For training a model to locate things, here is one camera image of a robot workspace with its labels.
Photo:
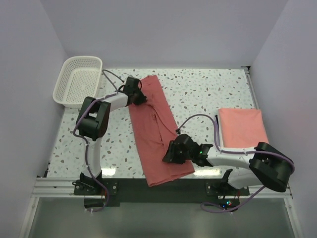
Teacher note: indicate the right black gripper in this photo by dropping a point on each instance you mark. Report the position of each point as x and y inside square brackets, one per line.
[172, 152]

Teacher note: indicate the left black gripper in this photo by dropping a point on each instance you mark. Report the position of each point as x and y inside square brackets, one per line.
[139, 98]

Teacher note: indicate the red t shirt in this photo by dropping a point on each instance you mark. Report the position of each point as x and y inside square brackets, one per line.
[153, 128]

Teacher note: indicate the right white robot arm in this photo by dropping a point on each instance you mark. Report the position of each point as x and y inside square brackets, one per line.
[259, 165]

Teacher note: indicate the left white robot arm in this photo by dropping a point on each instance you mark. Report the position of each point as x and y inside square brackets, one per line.
[91, 126]

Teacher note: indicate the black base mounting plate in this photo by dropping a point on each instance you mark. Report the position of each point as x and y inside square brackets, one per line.
[184, 190]

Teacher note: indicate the white plastic basket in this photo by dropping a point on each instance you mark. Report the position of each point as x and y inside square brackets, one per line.
[80, 77]

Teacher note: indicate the folded salmon t shirt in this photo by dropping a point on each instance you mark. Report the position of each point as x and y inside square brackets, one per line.
[241, 128]

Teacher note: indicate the aluminium frame rail right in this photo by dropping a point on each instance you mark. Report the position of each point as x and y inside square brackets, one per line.
[268, 194]

